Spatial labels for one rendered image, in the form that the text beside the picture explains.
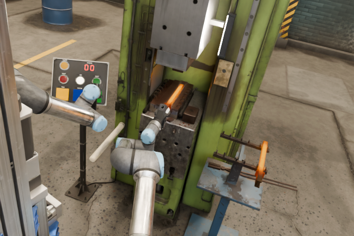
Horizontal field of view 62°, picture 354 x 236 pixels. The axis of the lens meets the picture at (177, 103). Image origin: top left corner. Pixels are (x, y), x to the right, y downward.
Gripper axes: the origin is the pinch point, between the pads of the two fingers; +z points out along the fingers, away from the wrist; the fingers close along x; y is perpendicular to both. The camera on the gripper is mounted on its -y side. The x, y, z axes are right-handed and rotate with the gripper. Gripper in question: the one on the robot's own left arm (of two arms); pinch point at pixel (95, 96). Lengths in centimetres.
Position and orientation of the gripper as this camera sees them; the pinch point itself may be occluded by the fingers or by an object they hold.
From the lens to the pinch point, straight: 184.1
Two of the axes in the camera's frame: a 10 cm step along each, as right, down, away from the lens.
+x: -9.7, -1.4, -2.0
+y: 1.4, -9.9, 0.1
